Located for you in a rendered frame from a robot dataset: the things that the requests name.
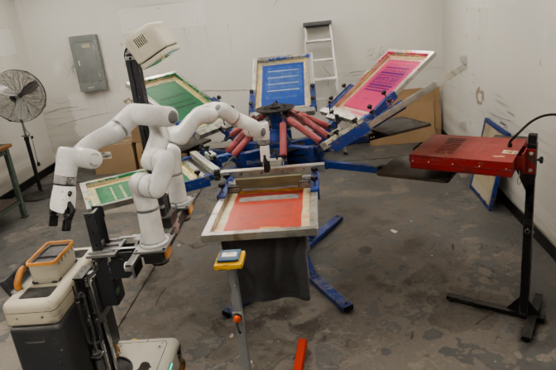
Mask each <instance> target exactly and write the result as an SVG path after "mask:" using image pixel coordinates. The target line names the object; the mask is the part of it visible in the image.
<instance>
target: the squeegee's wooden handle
mask: <svg viewBox="0 0 556 370"><path fill-rule="evenodd" d="M299 180H302V174H291V175H270V176H260V177H249V178H238V179H235V182H236V185H239V190H240V191H241V190H245V189H257V188H268V187H279V186H291V185H298V187H300V185H299Z"/></svg>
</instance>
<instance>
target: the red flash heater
mask: <svg viewBox="0 0 556 370"><path fill-rule="evenodd" d="M510 139H511V138H501V137H473V136H458V135H443V134H433V135H432V136H430V137H429V138H428V139H427V140H425V141H424V142H423V143H422V144H421V145H419V146H418V147H417V148H416V149H414V150H413V151H412V152H411V153H410V154H409V162H410V168H415V169H424V170H432V171H449V172H457V173H467V174H475V175H491V176H500V177H509V178H511V177H512V176H513V174H514V172H515V170H517V171H521V174H522V175H523V174H524V172H525V163H526V150H525V149H527V139H516V138H515V139H514V140H513V141H512V142H511V143H512V147H508V143H509V140H510Z"/></svg>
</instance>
